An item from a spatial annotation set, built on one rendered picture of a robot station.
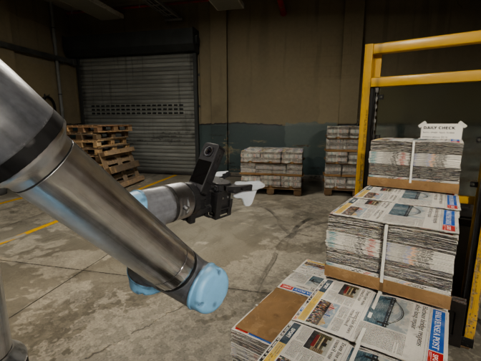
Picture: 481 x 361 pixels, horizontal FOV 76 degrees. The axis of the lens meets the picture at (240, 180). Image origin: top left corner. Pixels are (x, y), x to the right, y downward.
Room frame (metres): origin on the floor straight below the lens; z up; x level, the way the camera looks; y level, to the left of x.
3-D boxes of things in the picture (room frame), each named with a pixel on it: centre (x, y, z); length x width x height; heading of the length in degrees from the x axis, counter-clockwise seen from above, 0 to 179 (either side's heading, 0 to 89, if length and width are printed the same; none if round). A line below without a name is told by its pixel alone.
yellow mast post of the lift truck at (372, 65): (2.07, -0.84, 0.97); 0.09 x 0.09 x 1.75; 56
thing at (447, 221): (1.04, -0.54, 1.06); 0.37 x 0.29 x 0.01; 56
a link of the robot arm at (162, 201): (0.55, 0.18, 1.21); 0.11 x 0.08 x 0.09; 141
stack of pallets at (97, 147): (6.79, 3.09, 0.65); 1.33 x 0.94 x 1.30; 171
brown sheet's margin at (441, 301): (1.04, -0.53, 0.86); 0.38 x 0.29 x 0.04; 56
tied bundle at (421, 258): (1.04, -0.53, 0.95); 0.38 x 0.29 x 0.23; 56
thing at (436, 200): (1.27, -0.70, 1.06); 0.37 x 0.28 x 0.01; 57
